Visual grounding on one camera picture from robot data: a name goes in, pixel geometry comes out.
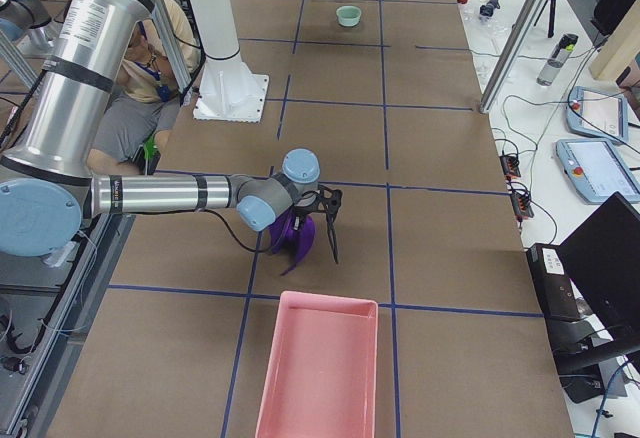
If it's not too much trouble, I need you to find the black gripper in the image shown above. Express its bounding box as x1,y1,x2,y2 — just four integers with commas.
293,184,343,264

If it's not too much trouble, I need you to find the purple cloth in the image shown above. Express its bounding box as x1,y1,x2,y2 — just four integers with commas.
268,209,316,276

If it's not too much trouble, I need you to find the light green bowl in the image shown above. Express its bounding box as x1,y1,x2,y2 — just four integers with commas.
336,5,362,28

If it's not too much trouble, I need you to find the second grey robot arm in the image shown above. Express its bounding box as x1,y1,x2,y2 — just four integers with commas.
1,0,57,52

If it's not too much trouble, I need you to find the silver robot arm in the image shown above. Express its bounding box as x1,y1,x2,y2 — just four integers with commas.
1,0,342,257

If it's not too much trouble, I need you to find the black box device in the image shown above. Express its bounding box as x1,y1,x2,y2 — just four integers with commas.
526,243,581,322

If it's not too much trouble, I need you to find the pink plastic tray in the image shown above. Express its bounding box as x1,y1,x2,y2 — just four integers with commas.
255,291,378,437

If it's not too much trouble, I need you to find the orange black connector strip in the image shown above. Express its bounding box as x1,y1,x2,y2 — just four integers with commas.
499,153,534,224

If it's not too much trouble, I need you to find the seated person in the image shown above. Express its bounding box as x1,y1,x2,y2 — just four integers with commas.
87,19,180,176

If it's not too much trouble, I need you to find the black handheld device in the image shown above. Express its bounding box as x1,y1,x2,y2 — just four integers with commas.
479,0,500,19

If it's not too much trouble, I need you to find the lower teach pendant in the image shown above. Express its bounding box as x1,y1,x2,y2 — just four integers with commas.
555,138,639,204

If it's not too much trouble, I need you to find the teach pendant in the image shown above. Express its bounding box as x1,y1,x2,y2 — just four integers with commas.
566,86,629,144
555,138,639,204

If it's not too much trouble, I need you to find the black monitor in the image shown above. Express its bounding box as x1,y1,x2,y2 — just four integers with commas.
557,192,639,339

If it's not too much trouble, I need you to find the upper teach pendant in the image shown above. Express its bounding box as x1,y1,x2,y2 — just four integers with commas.
566,86,629,144

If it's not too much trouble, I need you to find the clear water bottle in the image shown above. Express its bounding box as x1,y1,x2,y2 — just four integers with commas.
536,33,578,86

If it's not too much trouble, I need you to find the black tripod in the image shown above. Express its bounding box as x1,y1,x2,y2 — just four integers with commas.
533,0,557,38

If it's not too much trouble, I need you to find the wooden board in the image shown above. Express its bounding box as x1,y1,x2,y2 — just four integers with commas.
589,0,640,81

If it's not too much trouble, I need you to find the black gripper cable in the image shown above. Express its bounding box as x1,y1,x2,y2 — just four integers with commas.
199,207,281,255

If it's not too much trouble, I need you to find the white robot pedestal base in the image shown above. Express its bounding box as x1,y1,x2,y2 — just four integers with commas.
189,0,269,123

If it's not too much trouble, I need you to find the aluminium frame post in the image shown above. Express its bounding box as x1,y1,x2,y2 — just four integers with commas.
479,0,546,114

